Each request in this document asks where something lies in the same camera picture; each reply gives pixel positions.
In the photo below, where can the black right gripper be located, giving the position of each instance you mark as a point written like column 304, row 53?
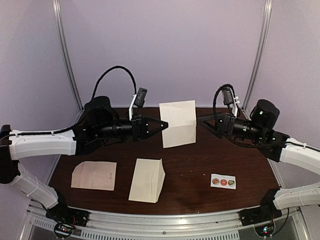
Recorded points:
column 225, row 123

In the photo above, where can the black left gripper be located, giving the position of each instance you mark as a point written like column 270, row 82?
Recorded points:
column 140, row 127

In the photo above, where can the lined paper letter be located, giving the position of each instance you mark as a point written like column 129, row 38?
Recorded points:
column 182, row 123

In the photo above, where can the cream paper envelope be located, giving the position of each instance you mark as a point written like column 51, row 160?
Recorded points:
column 147, row 182

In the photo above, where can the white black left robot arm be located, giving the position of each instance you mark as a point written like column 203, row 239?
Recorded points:
column 100, row 122

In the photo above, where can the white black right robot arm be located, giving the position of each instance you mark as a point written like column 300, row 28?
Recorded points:
column 258, row 133

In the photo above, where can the sticker sheet with three seals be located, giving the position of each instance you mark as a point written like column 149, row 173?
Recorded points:
column 223, row 181

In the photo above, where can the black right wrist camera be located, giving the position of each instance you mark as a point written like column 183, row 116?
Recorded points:
column 228, row 97

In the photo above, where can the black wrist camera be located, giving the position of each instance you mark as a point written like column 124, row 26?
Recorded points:
column 140, row 97
column 228, row 97

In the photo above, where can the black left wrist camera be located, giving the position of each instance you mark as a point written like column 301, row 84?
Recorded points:
column 140, row 97

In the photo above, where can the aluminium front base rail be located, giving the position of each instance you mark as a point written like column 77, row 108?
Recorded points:
column 225, row 225

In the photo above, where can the right aluminium corner post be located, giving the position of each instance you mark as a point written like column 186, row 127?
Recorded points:
column 265, row 25

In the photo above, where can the aluminium corner post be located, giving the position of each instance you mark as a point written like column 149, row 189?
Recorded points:
column 65, row 53
column 265, row 25

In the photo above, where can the left aluminium corner post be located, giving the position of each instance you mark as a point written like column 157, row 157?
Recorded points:
column 65, row 53

